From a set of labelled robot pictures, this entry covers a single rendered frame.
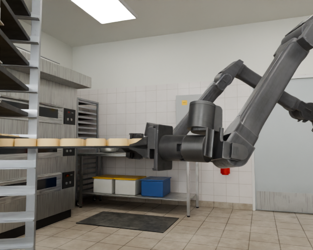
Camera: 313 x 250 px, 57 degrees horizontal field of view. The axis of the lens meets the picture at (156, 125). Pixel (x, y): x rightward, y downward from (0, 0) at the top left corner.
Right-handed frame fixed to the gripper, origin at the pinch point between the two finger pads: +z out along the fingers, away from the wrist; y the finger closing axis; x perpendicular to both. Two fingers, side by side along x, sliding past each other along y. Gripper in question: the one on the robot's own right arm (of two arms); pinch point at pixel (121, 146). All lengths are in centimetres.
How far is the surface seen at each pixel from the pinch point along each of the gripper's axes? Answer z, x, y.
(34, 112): 20.9, -23.5, 11.0
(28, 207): 21.2, -23.8, -22.5
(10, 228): -92, -232, -94
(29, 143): 42.7, 9.0, 0.5
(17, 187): 24.1, -26.3, -15.6
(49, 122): -143, -246, 23
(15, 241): 24.0, -25.9, -34.1
